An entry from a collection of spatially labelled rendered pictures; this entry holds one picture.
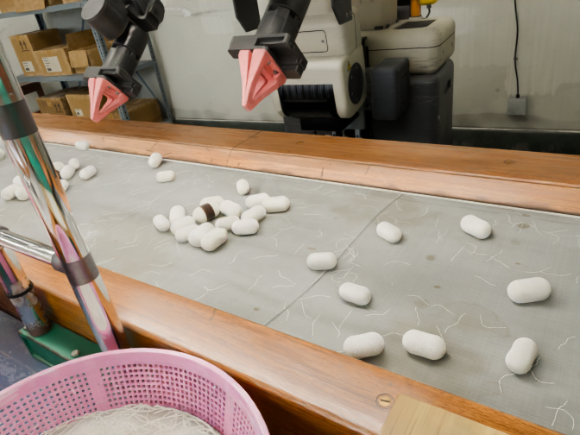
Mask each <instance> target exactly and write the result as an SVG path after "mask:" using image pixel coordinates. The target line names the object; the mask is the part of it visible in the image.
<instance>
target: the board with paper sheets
mask: <svg viewBox="0 0 580 435"><path fill-rule="evenodd" d="M378 435H509V434H507V433H505V432H501V431H498V430H496V429H494V428H491V427H489V426H485V425H483V424H480V423H478V422H475V421H473V420H471V419H467V418H465V417H462V416H460V415H457V414H454V413H451V412H449V411H446V410H444V409H442V408H439V407H435V406H433V405H431V404H428V403H426V402H424V401H421V400H417V399H414V398H413V397H410V396H408V395H405V394H399V395H398V396H397V398H396V400H395V402H394V404H393V406H392V408H391V410H390V412H389V414H388V416H387V418H386V420H385V422H384V424H383V426H382V428H381V430H380V432H379V434H378Z"/></svg>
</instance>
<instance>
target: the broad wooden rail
mask: <svg viewBox="0 0 580 435"><path fill-rule="evenodd" d="M32 115H33V118H34V120H35V123H36V125H37V127H38V130H39V131H40V133H41V137H42V139H43V141H44V142H48V143H54V144H61V145H67V146H74V147H75V143H76V142H78V141H82V142H88V143H89V145H90V147H89V148H92V149H98V150H104V151H111V152H118V153H124V154H135V155H141V156H148V157H150V156H151V154H153V153H159V154H161V156H162V159H167V160H174V161H185V162H191V163H198V164H205V165H211V166H217V167H229V168H235V169H242V170H248V171H254V172H261V173H272V174H279V175H285V176H292V177H298V178H304V179H310V180H322V181H329V182H335V183H341V184H348V185H354V186H366V187H373V188H379V189H385V190H391V191H397V192H410V193H416V194H422V195H428V196H435V197H441V198H448V199H460V200H466V201H472V202H478V203H484V204H492V205H503V206H509V207H516V208H522V209H528V210H535V211H547V212H553V213H559V214H565V215H572V216H579V217H580V155H573V154H552V153H540V152H529V151H518V150H506V149H495V148H474V147H463V146H451V145H440V144H429V143H417V142H396V141H384V140H374V139H362V138H351V137H340V136H318V135H307V134H295V133H284V132H273V131H262V130H251V129H229V128H218V127H206V126H195V125H184V124H172V123H151V122H140V121H125V120H117V119H106V118H103V119H102V120H101V121H99V122H98V123H96V122H94V121H93V120H91V118H90V117H74V116H62V115H51V114H40V113H32Z"/></svg>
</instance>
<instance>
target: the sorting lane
mask: <svg viewBox="0 0 580 435"><path fill-rule="evenodd" d="M44 143H45V145H46V148H47V151H48V153H49V155H50V157H51V160H52V162H53V163H54V162H57V161H60V162H62V163H63V164H64V165H65V166H66V165H69V164H68V162H69V161H70V160H71V159H72V158H75V159H77V160H78V161H79V169H78V170H75V173H74V175H73V176H72V178H71V179H69V180H67V181H68V184H69V186H68V188H67V191H66V195H67V197H68V200H69V202H70V204H71V207H72V209H73V212H74V214H75V216H76V218H77V220H78V222H79V226H80V229H81V230H82V232H83V235H84V237H85V240H86V242H87V244H88V247H89V249H90V251H91V254H92V256H93V259H94V261H95V263H96V265H98V266H100V267H102V268H107V269H109V270H111V271H114V272H117V273H119V274H123V275H126V276H128V277H131V278H133V279H136V280H139V281H143V282H145V283H148V284H150V285H153V286H155V287H159V288H162V289H164V290H167V291H169V292H172V293H176V294H178V295H181V296H184V297H186V298H188V299H193V300H195V301H198V302H200V303H203V304H206V305H208V306H212V307H215V308H217V309H219V310H222V311H225V312H228V313H231V314H234V315H237V316H238V317H241V318H246V319H247V320H250V321H253V322H256V323H258V324H260V325H265V326H267V327H269V328H272V329H275V330H277V331H281V332H284V333H286V334H289V335H291V336H294V337H298V338H300V339H303V340H306V341H308V342H310V343H313V344H317V345H320V346H322V347H325V348H327V349H330V350H334V351H336V352H339V353H341V354H344V355H345V353H344V341H345V340H346V339H347V338H348V337H350V336H355V335H361V334H364V333H368V332H376V333H378V334H380V335H381V336H382V338H383V339H384V343H385V346H384V349H383V351H382V353H381V354H379V355H377V356H369V357H364V358H362V359H358V360H361V361H363V362H366V363H370V364H373V365H375V366H377V367H380V368H383V369H386V370H389V371H392V372H394V373H396V374H399V375H404V376H405V377H408V378H411V379H414V380H415V381H420V382H423V383H425V384H427V385H430V386H433V387H435V388H439V389H442V390H444V391H446V392H449V393H452V394H456V395H458V396H461V397H464V398H466V399H468V400H473V401H475V402H477V403H480V404H483V405H485V406H488V407H492V408H494V409H497V410H499V411H502V412H504V413H508V414H511V415H513V416H516V417H519V418H521V419H525V420H528V421H530V422H533V423H535V424H538V425H540V426H544V427H547V428H550V429H552V430H554V431H557V432H561V433H563V434H566V435H580V217H579V216H572V215H565V214H559V213H553V212H547V211H535V210H528V209H522V208H516V207H509V206H503V205H492V204H484V203H478V202H472V201H466V200H460V199H448V198H441V197H435V196H428V195H422V194H416V193H410V192H397V191H391V190H385V189H379V188H373V187H366V186H354V185H348V184H341V183H335V182H329V181H322V180H310V179H304V178H298V177H292V176H285V175H279V174H272V173H261V172H254V171H248V170H242V169H235V168H229V167H217V166H211V165H205V164H198V163H191V162H185V161H174V160H167V159H162V162H161V164H160V165H159V166H158V167H156V168H153V167H151V166H150V165H149V164H148V159H149V157H148V156H141V155H135V154H124V153H118V152H111V151H104V150H98V149H92V148H88V149H87V150H79V149H77V148H76V147H74V146H67V145H61V144H54V143H48V142H44ZM0 149H2V150H3V151H4V152H5V157H4V159H3V160H1V161H0V225H2V226H4V227H6V228H8V229H9V230H10V231H12V232H15V233H17V234H19V235H22V236H26V237H29V238H31V239H34V240H36V241H39V242H42V243H45V244H48V245H51V243H50V241H49V239H48V237H47V234H46V232H45V231H44V229H43V226H42V224H41V221H40V219H39V218H38V216H37V214H36V211H35V208H34V207H33V205H32V203H31V201H30V199H29V198H28V199H27V200H20V199H18V198H17V197H15V198H13V199H12V200H4V199H2V197H1V191H2V190H3V189H4V188H6V187H8V186H10V185H12V184H13V179H14V178H15V177H16V176H18V173H17V171H16V169H15V167H14V164H13V162H12V160H11V159H10V157H9V154H8V152H7V150H6V147H5V146H4V144H3V141H2V139H1V137H0ZM87 166H94V167H95V168H96V169H97V172H96V174H95V175H93V176H92V177H90V179H88V180H82V179H81V178H80V177H79V172H80V170H82V169H84V168H85V167H87ZM168 170H170V171H173V172H174V173H175V179H174V180H173V181H169V182H163V183H160V182H158V181H157V180H156V178H155V176H156V174H157V173H159V172H163V171H168ZM239 180H247V181H248V183H249V193H248V194H246V195H241V194H239V193H238V191H237V188H236V183H237V182H238V181H239ZM259 193H266V194H267V195H268V196H269V197H277V196H285V197H287V198H288V199H289V202H290V205H289V208H288V209H287V210H286V211H277V212H266V216H265V218H264V219H262V220H260V221H258V224H259V229H258V231H257V232H256V233H255V234H250V235H241V236H239V235H236V234H235V233H234V232H233V231H232V230H229V231H227V232H228V238H227V240H226V242H224V243H223V244H221V245H220V246H219V247H218V248H216V249H215V250H213V251H206V250H204V249H203V248H202V247H194V246H192V245H191V244H190V243H189V241H186V242H183V243H181V242H178V241H177V240H176V238H175V235H174V234H173V233H172V231H171V230H170V228H169V230H167V231H159V230H158V229H157V228H156V227H155V226H154V224H153V219H154V217H155V216H156V215H159V214H161V215H163V216H165V217H166V218H167V219H168V220H169V217H170V211H171V209H172V208H173V207H174V206H176V205H181V206H183V207H184V208H185V209H186V216H190V217H192V213H193V211H194V210H195V209H196V208H198V207H199V206H200V205H199V204H200V201H201V200H202V199H204V198H208V197H214V196H220V197H222V198H223V199H224V200H230V201H232V202H234V203H237V204H239V205H240V206H241V207H242V209H243V213H244V212H245V211H247V210H248V209H249V208H248V207H247V206H246V204H245V200H246V198H247V197H248V196H250V195H255V194H259ZM243 213H242V214H243ZM468 215H473V216H476V217H477V218H480V219H481V220H483V221H486V222H488V223H489V224H490V226H491V234H490V235H489V236H488V237H486V238H484V239H479V238H476V237H475V236H472V235H471V234H469V233H467V232H465V231H463V229H462V227H461V220H462V219H463V218H464V217H465V216H468ZM381 222H389V223H391V224H392V225H394V226H396V227H397V228H399V229H400V231H401V234H402V236H401V239H400V240H399V241H398V242H397V243H391V242H389V241H387V240H385V239H384V238H382V237H380V236H379V235H378V234H377V232H376V228H377V225H378V224H379V223H381ZM51 246H52V245H51ZM321 252H330V253H332V254H334V255H335V256H336V258H337V264H336V266H335V267H334V268H332V269H323V270H313V269H310V268H309V267H308V266H307V263H306V259H307V257H308V256H309V255H310V254H312V253H321ZM533 277H541V278H543V279H545V280H547V281H548V282H549V283H550V285H551V287H552V292H551V294H550V296H549V297H548V298H547V299H544V300H540V301H534V302H528V303H516V302H514V301H512V300H511V299H510V298H509V296H508V285H509V284H510V283H511V282H512V281H516V280H521V279H527V278H533ZM345 282H351V283H354V284H357V285H359V286H363V287H366V288H367V289H368V290H369V291H370V292H371V300H370V302H369V303H368V304H367V305H365V306H359V305H357V304H355V303H353V302H349V301H347V300H344V299H342V298H341V296H340V294H339V288H340V287H341V286H342V285H343V284H344V283H345ZM410 330H417V331H423V332H425V333H429V334H432V335H437V336H439V337H441V338H442V339H443V340H444V342H445V345H446V352H445V354H444V356H443V357H442V358H440V359H438V360H432V359H429V358H426V357H422V356H418V355H414V354H411V353H409V352H408V351H406V349H405V348H404V346H403V343H402V338H403V336H404V335H405V333H406V332H407V331H410ZM521 337H526V338H529V339H531V340H533V341H534V342H535V343H536V344H537V346H538V349H539V353H538V355H537V357H536V359H535V360H534V362H533V365H532V367H531V369H530V370H529V371H528V372H527V373H525V374H522V375H519V374H515V373H514V372H512V371H511V370H510V369H509V368H508V366H507V365H506V355H507V353H508V352H509V351H510V350H511V348H512V346H513V343H514V341H515V340H516V339H518V338H521Z"/></svg>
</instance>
